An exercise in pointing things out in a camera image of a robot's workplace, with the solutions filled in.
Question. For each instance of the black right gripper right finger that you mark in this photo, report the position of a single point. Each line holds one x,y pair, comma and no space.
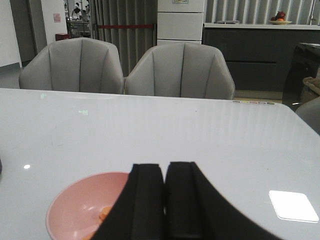
195,210

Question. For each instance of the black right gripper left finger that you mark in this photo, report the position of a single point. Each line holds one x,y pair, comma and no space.
138,213

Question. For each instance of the orange ham slices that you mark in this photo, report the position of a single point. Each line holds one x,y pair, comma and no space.
102,216

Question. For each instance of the pink bowl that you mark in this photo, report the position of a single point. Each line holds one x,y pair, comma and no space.
75,212

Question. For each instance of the grey chair right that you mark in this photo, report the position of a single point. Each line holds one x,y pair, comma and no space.
183,70

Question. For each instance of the grey chair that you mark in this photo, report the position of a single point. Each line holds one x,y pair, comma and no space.
183,70
75,65

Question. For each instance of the grey chair left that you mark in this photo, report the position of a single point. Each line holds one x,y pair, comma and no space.
75,65

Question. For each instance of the dark grey counter cabinet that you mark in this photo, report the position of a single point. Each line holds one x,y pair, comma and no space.
259,56

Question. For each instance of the beige cushion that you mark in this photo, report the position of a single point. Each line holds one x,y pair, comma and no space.
310,90

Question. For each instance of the red barrier bar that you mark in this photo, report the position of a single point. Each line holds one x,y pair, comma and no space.
134,26

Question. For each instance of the white drawer cabinet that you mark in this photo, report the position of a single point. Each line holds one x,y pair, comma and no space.
180,21

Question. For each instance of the red bin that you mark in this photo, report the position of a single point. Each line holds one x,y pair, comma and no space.
61,36

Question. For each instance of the fruit plate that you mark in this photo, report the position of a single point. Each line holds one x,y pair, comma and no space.
279,19

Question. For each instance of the pink wall notice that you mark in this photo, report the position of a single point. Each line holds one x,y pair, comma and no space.
56,18

